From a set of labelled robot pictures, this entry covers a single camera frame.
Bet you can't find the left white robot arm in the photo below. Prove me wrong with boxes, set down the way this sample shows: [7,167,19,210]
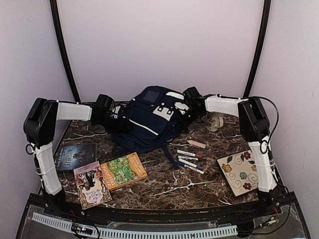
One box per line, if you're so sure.
[23,94,133,217]

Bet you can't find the pink Taming of Shrew book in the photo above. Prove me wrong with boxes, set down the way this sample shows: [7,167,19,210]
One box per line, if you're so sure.
[73,161,112,210]

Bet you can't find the pink pencil-shaped eraser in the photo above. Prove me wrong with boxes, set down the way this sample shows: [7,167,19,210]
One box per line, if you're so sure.
[187,140,206,149]

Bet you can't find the blue-capped white marker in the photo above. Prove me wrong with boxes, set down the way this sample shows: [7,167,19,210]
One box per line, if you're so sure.
[177,162,204,174]

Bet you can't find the red-capped white marker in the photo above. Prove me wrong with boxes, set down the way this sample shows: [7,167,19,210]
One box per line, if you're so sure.
[177,150,202,158]

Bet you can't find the cream floral ceramic mug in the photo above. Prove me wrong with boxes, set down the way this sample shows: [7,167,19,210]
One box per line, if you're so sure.
[206,112,224,132]

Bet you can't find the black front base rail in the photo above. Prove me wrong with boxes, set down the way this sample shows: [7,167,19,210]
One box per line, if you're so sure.
[16,193,311,239]

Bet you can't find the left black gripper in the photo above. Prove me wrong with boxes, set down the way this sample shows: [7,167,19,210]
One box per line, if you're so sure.
[96,114,134,134]

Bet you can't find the left black frame post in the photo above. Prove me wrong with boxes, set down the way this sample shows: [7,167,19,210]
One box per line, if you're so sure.
[49,0,81,103]

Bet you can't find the square floral ceramic plate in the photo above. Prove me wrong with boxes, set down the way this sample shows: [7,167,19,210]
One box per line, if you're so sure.
[217,150,258,197]

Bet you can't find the black-capped white marker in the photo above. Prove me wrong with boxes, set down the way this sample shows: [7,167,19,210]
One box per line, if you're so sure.
[178,155,207,162]

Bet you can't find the navy blue student backpack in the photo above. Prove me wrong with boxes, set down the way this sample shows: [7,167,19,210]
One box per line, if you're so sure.
[111,86,189,169]

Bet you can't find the black frame post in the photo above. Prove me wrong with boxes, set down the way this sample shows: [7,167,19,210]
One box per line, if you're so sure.
[49,0,81,103]
[243,0,272,97]

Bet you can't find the right black frame post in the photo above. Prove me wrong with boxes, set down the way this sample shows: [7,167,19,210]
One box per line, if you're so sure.
[243,0,272,97]

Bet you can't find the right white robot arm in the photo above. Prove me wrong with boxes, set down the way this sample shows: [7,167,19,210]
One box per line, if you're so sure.
[182,87,278,216]

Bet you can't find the dark Wuthering Heights book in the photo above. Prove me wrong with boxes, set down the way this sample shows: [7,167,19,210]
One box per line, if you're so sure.
[54,143,97,172]

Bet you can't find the orange 39-Storey Treehouse book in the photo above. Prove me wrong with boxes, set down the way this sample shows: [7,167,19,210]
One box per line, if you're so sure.
[101,152,148,191]

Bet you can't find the purple-capped white marker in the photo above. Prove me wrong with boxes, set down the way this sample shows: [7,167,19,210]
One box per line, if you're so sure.
[178,158,203,170]

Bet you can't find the grey slotted cable duct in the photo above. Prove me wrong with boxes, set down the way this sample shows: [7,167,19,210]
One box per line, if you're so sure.
[31,213,238,239]

